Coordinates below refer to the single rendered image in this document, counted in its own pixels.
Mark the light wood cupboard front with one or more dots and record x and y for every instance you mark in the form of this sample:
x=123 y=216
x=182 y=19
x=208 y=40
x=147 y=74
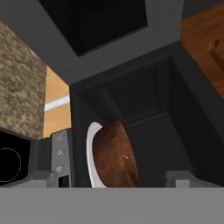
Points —
x=55 y=122

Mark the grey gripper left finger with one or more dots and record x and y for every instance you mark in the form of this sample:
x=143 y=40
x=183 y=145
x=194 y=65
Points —
x=38 y=178

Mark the brown wooden bowl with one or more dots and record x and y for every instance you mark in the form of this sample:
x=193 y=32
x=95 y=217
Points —
x=115 y=157

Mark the grey hob knob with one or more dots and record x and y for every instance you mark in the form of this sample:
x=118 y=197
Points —
x=59 y=152
x=60 y=136
x=58 y=168

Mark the dark wood cupboard door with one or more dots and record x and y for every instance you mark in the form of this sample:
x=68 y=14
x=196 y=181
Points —
x=198 y=43

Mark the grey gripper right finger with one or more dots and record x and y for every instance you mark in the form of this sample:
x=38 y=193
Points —
x=180 y=178

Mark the dark grey microwave oven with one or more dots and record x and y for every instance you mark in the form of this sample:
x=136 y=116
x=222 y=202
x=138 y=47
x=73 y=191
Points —
x=175 y=128

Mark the white microwave turntable plate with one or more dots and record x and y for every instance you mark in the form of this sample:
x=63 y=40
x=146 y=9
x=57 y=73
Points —
x=89 y=151

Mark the black hob with grey panel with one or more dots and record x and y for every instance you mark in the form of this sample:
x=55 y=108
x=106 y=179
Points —
x=14 y=157

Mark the dark grey microwave door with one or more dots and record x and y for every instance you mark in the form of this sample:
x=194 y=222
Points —
x=52 y=49

